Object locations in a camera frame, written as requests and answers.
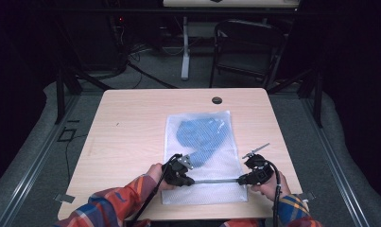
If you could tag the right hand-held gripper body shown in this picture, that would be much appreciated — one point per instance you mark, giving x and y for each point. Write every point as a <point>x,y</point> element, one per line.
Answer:
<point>262,171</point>

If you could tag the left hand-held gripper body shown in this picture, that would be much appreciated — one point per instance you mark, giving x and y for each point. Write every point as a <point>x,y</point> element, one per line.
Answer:
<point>174,171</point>

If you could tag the white mesh laundry bag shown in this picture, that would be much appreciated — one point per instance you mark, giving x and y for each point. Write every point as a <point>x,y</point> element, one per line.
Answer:
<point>210,194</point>

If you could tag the person's left hand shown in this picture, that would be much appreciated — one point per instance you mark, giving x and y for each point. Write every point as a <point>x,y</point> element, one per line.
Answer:
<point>156,173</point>

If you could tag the person's right hand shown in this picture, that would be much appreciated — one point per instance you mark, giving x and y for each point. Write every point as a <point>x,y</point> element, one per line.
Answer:
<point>273,190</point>

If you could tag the blue cloth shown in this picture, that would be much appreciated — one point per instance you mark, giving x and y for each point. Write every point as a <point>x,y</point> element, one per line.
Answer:
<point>202,135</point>

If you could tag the black metal stand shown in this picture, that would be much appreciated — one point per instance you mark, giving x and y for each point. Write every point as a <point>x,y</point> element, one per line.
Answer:
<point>60,94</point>
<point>318,101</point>

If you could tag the white desk leg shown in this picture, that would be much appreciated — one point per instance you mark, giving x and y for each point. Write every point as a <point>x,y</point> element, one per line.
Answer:
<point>185,56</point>

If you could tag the black folding chair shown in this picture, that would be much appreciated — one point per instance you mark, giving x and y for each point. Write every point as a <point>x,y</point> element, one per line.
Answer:
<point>248,41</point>

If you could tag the black computer tower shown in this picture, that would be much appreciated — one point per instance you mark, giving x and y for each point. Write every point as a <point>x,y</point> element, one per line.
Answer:
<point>93,44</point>

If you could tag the metal table bracket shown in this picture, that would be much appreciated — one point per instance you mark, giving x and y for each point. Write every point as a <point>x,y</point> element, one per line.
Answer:
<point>308,196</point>
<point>64,198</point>

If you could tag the aluminium floor rail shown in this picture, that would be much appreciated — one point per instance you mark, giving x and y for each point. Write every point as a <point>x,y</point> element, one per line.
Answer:
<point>30,170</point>
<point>336,170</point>

